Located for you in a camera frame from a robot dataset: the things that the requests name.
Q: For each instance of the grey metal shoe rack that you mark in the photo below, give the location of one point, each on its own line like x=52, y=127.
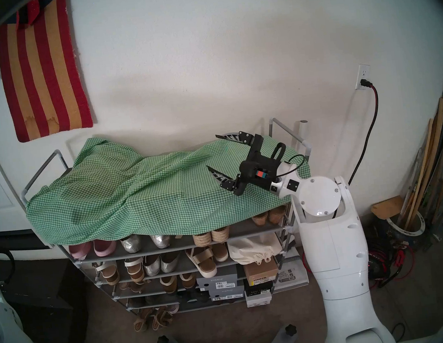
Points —
x=243, y=227

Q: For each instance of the red glitter ribbon bow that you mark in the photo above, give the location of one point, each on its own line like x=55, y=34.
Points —
x=33, y=10

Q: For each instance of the plain silver flat shoe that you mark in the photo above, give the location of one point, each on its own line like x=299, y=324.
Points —
x=170, y=262
x=152, y=266

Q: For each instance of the red black power tool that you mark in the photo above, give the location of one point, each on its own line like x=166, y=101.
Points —
x=383, y=250

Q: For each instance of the white labelled shoebox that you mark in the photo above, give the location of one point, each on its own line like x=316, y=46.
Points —
x=258, y=299

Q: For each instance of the dark brown low cabinet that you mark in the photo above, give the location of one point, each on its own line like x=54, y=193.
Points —
x=41, y=294

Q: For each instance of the grey Vionic shoebox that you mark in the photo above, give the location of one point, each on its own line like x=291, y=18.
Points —
x=228, y=291
x=217, y=279

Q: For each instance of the white wall outlet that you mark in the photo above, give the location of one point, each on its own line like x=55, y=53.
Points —
x=364, y=71

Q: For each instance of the wooden trim sticks bundle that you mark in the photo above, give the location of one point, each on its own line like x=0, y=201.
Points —
x=439, y=142

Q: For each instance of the striped fabric flag hanging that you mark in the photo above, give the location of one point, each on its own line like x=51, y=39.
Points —
x=38, y=74

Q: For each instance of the brown slip-on shoe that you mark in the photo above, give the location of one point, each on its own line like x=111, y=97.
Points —
x=169, y=284
x=188, y=281

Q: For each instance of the tan fringed sandal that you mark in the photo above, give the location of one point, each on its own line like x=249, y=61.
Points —
x=162, y=319
x=142, y=322

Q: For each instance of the black shoebox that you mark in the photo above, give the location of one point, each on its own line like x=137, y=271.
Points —
x=257, y=289

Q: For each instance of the tan cork wedge shoe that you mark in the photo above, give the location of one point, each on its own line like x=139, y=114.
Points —
x=277, y=214
x=260, y=219

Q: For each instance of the brown cardboard piece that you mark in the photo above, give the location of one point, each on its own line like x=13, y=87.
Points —
x=386, y=207

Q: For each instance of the brown cardboard shoebox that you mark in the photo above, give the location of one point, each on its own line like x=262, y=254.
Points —
x=260, y=272

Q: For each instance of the black base knob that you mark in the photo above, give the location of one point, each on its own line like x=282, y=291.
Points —
x=163, y=341
x=291, y=329

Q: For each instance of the green gingham cloth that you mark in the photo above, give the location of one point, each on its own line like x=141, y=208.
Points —
x=149, y=196

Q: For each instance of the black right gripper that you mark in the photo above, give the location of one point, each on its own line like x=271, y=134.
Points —
x=258, y=169

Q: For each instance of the white slip-on shoe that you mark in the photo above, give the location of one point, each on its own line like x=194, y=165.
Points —
x=173, y=308

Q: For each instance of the silver perforated shoe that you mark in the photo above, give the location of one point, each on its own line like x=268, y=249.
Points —
x=161, y=241
x=131, y=244

